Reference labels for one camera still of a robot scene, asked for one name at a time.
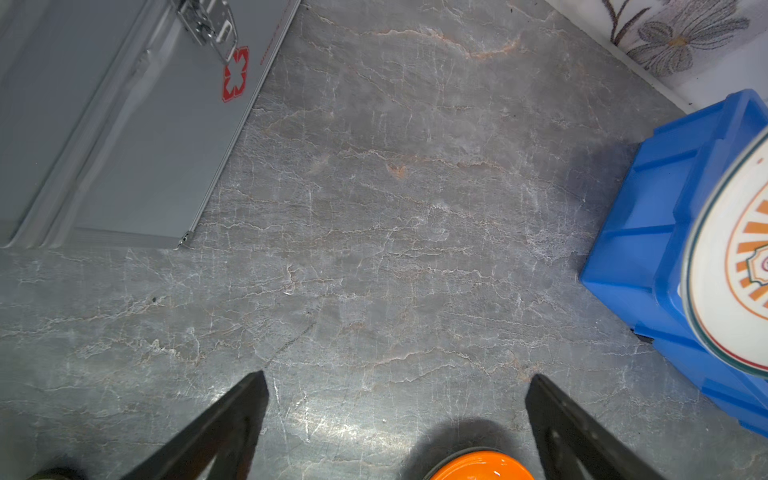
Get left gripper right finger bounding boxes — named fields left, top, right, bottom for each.
left=525, top=374, right=663, bottom=480

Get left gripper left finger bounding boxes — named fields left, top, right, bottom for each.
left=125, top=371, right=269, bottom=479

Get blue plastic bin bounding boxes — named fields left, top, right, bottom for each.
left=580, top=89, right=767, bottom=436

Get grey metal first aid case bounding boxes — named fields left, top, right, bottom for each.
left=1, top=1, right=299, bottom=249

